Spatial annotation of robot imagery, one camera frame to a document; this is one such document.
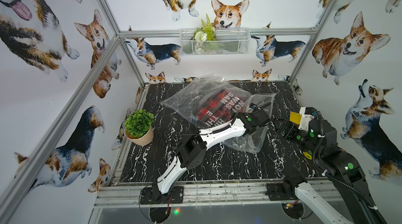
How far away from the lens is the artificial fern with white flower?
808 mm

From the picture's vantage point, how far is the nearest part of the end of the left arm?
61cm

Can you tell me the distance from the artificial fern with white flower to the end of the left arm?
1.46 ft
